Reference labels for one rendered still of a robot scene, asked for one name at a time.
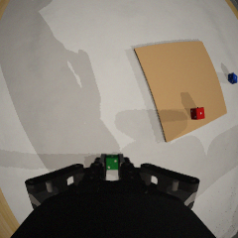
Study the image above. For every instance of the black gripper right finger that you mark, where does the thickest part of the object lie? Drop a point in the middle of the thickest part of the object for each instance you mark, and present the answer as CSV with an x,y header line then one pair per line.
x,y
136,179

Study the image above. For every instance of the blue die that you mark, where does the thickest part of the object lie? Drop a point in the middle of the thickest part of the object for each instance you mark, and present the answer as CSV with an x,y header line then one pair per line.
x,y
232,78

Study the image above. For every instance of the tan flat mat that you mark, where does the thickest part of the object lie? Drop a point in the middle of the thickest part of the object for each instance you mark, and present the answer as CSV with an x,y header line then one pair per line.
x,y
181,76

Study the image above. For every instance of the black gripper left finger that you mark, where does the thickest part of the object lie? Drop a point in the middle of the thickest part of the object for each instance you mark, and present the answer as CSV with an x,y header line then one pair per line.
x,y
50,184

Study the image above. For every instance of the red die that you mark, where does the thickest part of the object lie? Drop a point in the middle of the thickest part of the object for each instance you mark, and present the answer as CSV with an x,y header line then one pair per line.
x,y
197,113

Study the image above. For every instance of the green die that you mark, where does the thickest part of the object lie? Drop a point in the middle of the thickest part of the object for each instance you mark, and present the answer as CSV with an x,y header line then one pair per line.
x,y
111,162

